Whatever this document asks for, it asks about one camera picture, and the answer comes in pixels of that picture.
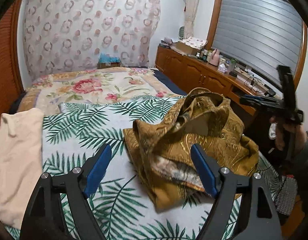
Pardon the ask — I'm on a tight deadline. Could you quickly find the golden brown patterned garment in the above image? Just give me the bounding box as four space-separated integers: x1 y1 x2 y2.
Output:
124 88 258 210

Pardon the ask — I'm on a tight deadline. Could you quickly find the person right hand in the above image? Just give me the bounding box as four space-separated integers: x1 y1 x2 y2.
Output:
270 116 307 153

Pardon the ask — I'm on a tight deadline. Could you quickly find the beige folded cloth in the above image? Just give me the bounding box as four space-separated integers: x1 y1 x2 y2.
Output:
0 108 44 229

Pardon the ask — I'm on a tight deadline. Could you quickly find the grey window blind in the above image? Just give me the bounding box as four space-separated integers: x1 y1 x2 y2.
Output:
212 0 304 87

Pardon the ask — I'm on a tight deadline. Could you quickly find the pink kettle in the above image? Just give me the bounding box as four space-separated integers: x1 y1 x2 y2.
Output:
209 49 219 67

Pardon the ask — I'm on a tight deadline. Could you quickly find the palm leaf print blanket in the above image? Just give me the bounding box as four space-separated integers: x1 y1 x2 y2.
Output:
42 95 282 239

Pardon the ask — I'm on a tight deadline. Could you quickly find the wooden sideboard cabinet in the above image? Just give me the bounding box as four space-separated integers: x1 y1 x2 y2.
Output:
155 46 256 116

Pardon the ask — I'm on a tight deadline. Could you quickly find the cardboard box floral cover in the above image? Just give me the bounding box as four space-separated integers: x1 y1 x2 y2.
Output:
175 36 207 55

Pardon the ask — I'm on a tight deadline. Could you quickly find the dark blue bed sheet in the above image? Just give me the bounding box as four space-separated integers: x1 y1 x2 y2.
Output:
153 70 187 95

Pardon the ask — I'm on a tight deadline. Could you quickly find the floral cream blanket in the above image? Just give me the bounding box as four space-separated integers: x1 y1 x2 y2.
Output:
17 67 178 115

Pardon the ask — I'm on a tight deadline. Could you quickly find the beige side curtain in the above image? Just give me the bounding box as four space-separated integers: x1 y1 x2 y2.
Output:
184 0 199 38

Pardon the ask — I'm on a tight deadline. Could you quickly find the cardboard box with blue cloth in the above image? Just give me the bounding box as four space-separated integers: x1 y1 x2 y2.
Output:
97 53 121 69

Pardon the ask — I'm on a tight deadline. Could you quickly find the circle pattern lace curtain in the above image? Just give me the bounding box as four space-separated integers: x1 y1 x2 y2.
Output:
23 0 161 79

